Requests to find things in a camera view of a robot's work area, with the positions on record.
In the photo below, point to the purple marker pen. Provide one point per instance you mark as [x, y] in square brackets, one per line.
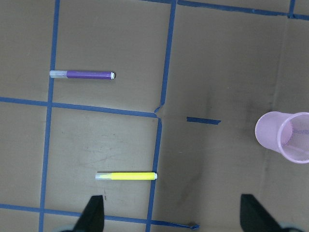
[83, 74]

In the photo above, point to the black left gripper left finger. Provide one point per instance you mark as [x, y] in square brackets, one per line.
[92, 218]

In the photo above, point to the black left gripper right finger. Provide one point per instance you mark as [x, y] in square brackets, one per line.
[254, 217]

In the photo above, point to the pink mesh cup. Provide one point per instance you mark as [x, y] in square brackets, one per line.
[287, 134]

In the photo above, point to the yellow highlighter pen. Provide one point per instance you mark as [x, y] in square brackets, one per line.
[126, 176]

